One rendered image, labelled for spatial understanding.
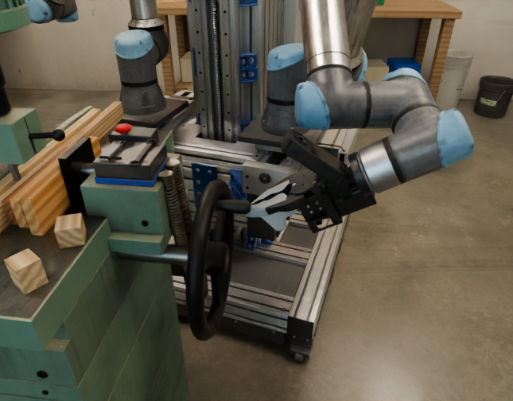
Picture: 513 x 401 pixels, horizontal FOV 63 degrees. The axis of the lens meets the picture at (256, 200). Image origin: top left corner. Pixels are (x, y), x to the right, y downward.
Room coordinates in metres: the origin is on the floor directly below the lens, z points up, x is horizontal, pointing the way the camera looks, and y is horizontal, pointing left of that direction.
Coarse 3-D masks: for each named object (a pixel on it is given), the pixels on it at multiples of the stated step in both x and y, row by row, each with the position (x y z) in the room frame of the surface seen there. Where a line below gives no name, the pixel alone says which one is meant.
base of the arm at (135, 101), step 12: (132, 84) 1.29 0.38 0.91; (144, 84) 1.29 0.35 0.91; (156, 84) 1.33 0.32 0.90; (120, 96) 1.33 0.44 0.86; (132, 96) 1.28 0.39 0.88; (144, 96) 1.29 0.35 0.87; (156, 96) 1.31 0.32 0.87; (132, 108) 1.27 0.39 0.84; (144, 108) 1.27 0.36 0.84; (156, 108) 1.29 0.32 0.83
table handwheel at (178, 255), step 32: (224, 192) 0.65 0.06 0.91; (192, 224) 0.52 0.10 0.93; (224, 224) 0.70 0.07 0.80; (128, 256) 0.59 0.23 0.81; (160, 256) 0.58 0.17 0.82; (192, 256) 0.48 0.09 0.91; (224, 256) 0.57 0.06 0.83; (192, 288) 0.45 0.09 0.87; (224, 288) 0.62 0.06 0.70; (192, 320) 0.44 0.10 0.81
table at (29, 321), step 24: (168, 144) 0.91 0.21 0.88; (96, 216) 0.59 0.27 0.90; (0, 240) 0.52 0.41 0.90; (24, 240) 0.52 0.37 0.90; (48, 240) 0.52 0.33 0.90; (96, 240) 0.54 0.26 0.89; (120, 240) 0.56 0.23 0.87; (144, 240) 0.56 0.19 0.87; (168, 240) 0.59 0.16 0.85; (0, 264) 0.47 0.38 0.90; (48, 264) 0.47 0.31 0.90; (72, 264) 0.47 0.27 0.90; (96, 264) 0.52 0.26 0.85; (0, 288) 0.42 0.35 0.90; (48, 288) 0.42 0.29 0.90; (72, 288) 0.45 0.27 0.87; (0, 312) 0.37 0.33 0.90; (24, 312) 0.37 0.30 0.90; (48, 312) 0.39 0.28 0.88; (0, 336) 0.37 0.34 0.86; (24, 336) 0.36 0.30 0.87; (48, 336) 0.37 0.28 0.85
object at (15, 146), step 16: (16, 112) 0.64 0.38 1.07; (32, 112) 0.64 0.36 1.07; (0, 128) 0.59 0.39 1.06; (16, 128) 0.60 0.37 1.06; (32, 128) 0.63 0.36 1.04; (0, 144) 0.59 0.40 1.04; (16, 144) 0.59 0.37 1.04; (32, 144) 0.62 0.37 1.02; (0, 160) 0.59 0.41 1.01; (16, 160) 0.59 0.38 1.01
